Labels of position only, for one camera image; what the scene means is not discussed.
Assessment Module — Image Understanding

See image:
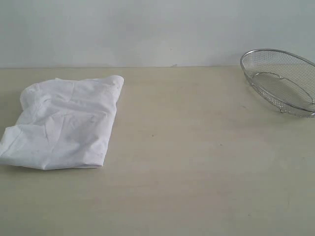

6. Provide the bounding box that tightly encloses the metal wire mesh basket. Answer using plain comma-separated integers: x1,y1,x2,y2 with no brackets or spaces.
240,49,315,118

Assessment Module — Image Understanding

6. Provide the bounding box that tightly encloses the white t-shirt red print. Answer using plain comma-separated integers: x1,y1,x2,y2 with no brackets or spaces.
0,75,124,170

